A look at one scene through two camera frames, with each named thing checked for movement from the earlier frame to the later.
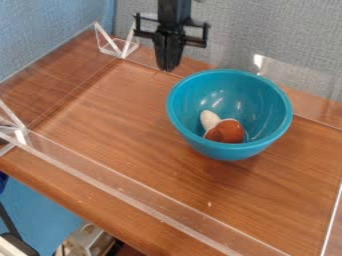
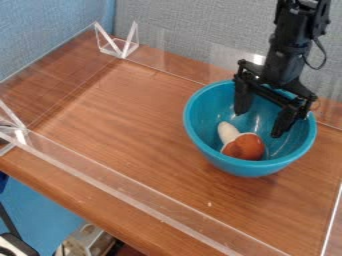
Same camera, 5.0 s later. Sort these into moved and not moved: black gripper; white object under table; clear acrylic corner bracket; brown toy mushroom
Moved: brown toy mushroom; black gripper
Not moved: white object under table; clear acrylic corner bracket
